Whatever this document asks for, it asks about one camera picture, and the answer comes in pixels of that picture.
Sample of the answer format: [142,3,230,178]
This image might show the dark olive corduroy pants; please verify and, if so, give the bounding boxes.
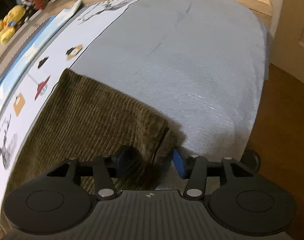
[0,69,185,239]

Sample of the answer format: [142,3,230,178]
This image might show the light blue patterned quilt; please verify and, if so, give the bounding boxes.
[0,0,82,106]

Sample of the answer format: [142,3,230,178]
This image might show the printed grey bed sheet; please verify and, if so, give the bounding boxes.
[0,0,267,214]

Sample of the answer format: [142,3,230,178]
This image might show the yellow plush toy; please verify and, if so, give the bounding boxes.
[0,5,26,45]

